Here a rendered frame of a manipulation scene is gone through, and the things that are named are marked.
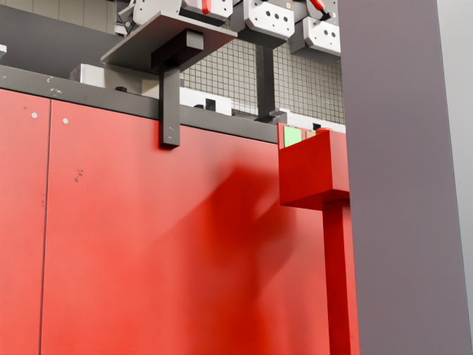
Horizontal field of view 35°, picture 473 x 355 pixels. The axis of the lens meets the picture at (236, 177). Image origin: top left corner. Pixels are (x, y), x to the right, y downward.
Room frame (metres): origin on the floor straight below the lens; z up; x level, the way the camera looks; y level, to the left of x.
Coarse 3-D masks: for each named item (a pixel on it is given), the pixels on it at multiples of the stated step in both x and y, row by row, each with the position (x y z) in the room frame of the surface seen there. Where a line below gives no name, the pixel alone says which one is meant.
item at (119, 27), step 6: (114, 0) 1.53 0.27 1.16; (120, 0) 1.53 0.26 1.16; (126, 0) 1.54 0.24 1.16; (114, 6) 1.53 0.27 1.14; (120, 6) 1.53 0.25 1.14; (126, 6) 1.54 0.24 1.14; (114, 12) 1.53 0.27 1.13; (114, 18) 1.53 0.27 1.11; (114, 24) 1.53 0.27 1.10; (120, 24) 1.54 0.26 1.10; (114, 30) 1.53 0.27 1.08; (120, 30) 1.54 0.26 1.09
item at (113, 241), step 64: (0, 128) 1.24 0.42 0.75; (64, 128) 1.31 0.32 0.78; (128, 128) 1.39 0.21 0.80; (192, 128) 1.48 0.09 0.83; (0, 192) 1.24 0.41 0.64; (64, 192) 1.31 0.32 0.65; (128, 192) 1.39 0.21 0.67; (192, 192) 1.48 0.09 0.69; (256, 192) 1.57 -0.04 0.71; (0, 256) 1.25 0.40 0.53; (64, 256) 1.32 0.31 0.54; (128, 256) 1.39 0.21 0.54; (192, 256) 1.48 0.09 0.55; (256, 256) 1.57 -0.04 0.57; (320, 256) 1.68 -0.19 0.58; (0, 320) 1.25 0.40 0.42; (64, 320) 1.32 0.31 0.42; (128, 320) 1.39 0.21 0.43; (192, 320) 1.47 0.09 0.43; (256, 320) 1.57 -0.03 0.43; (320, 320) 1.67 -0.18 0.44
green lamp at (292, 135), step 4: (284, 128) 1.50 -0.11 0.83; (288, 128) 1.50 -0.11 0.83; (292, 128) 1.51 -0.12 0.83; (284, 132) 1.50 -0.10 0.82; (288, 132) 1.50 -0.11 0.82; (292, 132) 1.51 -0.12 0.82; (296, 132) 1.52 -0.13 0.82; (300, 132) 1.52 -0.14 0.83; (288, 136) 1.50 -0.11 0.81; (292, 136) 1.51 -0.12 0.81; (296, 136) 1.52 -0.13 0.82; (300, 136) 1.52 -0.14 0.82; (288, 140) 1.50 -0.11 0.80; (292, 140) 1.51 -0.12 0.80; (296, 140) 1.52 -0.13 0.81; (300, 140) 1.52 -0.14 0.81; (288, 144) 1.50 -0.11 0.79
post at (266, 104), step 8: (256, 48) 2.74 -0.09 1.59; (264, 48) 2.71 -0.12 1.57; (256, 56) 2.74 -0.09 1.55; (264, 56) 2.70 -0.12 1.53; (272, 56) 2.73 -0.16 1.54; (256, 64) 2.74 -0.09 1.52; (264, 64) 2.70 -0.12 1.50; (272, 64) 2.73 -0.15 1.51; (264, 72) 2.70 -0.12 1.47; (272, 72) 2.73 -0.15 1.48; (264, 80) 2.70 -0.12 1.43; (272, 80) 2.73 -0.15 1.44; (264, 88) 2.70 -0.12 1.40; (272, 88) 2.73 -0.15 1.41; (264, 96) 2.71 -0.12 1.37; (272, 96) 2.73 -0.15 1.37; (264, 104) 2.71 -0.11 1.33; (272, 104) 2.72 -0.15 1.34; (264, 112) 2.71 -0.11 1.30; (272, 120) 2.72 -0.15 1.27
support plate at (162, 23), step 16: (160, 16) 1.29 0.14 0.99; (176, 16) 1.30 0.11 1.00; (144, 32) 1.36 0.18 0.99; (160, 32) 1.36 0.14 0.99; (176, 32) 1.36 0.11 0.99; (208, 32) 1.37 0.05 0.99; (224, 32) 1.37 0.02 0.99; (128, 48) 1.43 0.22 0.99; (144, 48) 1.43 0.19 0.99; (208, 48) 1.44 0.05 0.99; (112, 64) 1.51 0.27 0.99; (128, 64) 1.51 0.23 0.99; (144, 64) 1.51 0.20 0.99; (192, 64) 1.52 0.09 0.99
